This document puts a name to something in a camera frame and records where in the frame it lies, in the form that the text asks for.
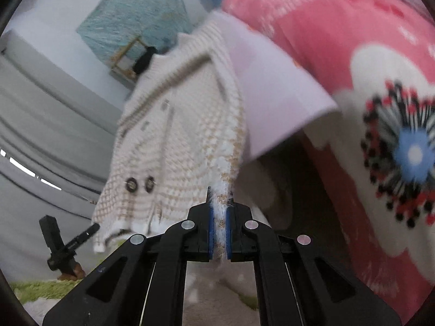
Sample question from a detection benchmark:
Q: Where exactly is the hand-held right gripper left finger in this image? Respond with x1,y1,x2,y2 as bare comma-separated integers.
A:
42,187,215,326

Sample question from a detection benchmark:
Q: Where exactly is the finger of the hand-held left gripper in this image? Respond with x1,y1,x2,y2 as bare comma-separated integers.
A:
68,223,101,250

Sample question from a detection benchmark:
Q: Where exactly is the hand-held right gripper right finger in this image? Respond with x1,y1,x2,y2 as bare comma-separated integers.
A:
226,202,402,326

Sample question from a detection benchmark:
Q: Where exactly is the beige white checked coat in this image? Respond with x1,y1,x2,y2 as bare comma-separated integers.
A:
91,10,247,253

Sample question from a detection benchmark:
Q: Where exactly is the green fluffy rug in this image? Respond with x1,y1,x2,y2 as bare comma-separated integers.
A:
10,277,82,304

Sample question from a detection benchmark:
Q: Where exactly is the white fluffy cloth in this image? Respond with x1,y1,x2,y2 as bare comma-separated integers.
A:
184,159,293,326

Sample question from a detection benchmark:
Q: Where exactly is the grey curtain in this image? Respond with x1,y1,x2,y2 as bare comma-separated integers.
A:
0,30,126,279

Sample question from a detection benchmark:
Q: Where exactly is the lilac glossy board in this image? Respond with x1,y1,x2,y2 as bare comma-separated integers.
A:
217,10,340,162

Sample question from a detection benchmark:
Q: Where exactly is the wooden chair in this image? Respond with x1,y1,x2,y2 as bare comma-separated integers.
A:
109,36,150,90

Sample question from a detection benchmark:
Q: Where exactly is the pink floral blanket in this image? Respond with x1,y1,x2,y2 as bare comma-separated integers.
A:
221,0,435,326

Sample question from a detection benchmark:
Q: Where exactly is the teal floral hanging cloth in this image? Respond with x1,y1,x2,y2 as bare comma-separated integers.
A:
76,0,194,72

